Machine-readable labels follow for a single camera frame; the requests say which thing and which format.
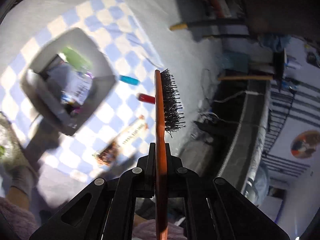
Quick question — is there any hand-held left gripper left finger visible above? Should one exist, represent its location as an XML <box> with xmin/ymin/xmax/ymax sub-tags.
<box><xmin>29</xmin><ymin>142</ymin><xmax>157</xmax><ymax>240</ymax></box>

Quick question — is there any flat cream orange-print box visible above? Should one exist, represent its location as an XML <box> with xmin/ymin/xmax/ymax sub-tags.
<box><xmin>92</xmin><ymin>114</ymin><xmax>148</xmax><ymax>167</ymax></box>

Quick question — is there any grey upholstered furniture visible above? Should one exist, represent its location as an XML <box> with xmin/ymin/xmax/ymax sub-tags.
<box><xmin>175</xmin><ymin>80</ymin><xmax>270</xmax><ymax>198</ymax></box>

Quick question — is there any orange wooden hairbrush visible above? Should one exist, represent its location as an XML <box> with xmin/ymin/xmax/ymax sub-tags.
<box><xmin>154</xmin><ymin>69</ymin><xmax>187</xmax><ymax>240</ymax></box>

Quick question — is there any black metal rack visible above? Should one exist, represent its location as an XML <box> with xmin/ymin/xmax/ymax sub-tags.
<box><xmin>262</xmin><ymin>80</ymin><xmax>320</xmax><ymax>178</ymax></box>

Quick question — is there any white plastic container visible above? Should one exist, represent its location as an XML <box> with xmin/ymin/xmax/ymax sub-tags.
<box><xmin>19</xmin><ymin>27</ymin><xmax>117</xmax><ymax>137</ymax></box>

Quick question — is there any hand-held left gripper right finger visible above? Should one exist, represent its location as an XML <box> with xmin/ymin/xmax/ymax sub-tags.
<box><xmin>165</xmin><ymin>144</ymin><xmax>290</xmax><ymax>240</ymax></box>

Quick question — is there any grey sock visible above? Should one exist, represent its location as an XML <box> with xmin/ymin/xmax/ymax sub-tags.
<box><xmin>10</xmin><ymin>165</ymin><xmax>39</xmax><ymax>200</ymax></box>

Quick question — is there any purple fleece clothing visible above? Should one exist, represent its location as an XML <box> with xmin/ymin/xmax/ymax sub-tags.
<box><xmin>0</xmin><ymin>196</ymin><xmax>40</xmax><ymax>240</ymax></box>

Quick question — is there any white blue mask box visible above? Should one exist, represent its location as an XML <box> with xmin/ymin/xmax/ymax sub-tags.
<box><xmin>49</xmin><ymin>64</ymin><xmax>97</xmax><ymax>105</ymax></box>

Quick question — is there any black chair leg gold tip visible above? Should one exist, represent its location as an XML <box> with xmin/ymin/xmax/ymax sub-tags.
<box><xmin>170</xmin><ymin>19</ymin><xmax>245</xmax><ymax>32</ymax></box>

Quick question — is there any blue tube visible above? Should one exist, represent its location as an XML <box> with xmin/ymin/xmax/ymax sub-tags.
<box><xmin>119</xmin><ymin>74</ymin><xmax>140</xmax><ymax>86</ymax></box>

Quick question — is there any round orange wall poster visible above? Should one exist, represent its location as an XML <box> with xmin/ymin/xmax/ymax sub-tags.
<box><xmin>290</xmin><ymin>130</ymin><xmax>320</xmax><ymax>159</ymax></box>

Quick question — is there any red hard case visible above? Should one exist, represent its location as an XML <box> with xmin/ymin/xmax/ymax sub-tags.
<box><xmin>137</xmin><ymin>93</ymin><xmax>156</xmax><ymax>104</ymax></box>

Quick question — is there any person's leg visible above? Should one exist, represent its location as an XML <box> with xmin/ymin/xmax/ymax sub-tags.
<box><xmin>5</xmin><ymin>187</ymin><xmax>33</xmax><ymax>220</ymax></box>

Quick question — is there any pale fluffy slipper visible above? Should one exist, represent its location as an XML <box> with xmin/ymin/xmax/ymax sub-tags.
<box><xmin>0</xmin><ymin>112</ymin><xmax>28</xmax><ymax>178</ymax></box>

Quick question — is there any blue cream checkered blanket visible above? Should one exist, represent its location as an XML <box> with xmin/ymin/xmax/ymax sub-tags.
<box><xmin>0</xmin><ymin>0</ymin><xmax>160</xmax><ymax>183</ymax></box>

